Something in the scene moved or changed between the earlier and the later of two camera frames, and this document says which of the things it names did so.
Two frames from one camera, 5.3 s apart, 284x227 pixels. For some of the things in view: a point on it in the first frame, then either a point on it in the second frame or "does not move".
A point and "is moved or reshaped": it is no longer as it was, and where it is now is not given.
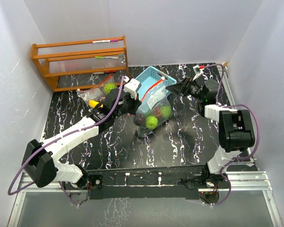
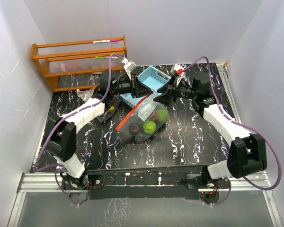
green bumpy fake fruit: (151, 122) to (149, 127)
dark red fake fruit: (139, 119) to (134, 128)
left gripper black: (135, 103) to (137, 89)
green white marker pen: (104, 57) does not move
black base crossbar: (161, 183) does not move
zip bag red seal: (155, 109) is moved or reshaped
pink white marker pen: (103, 41) does not move
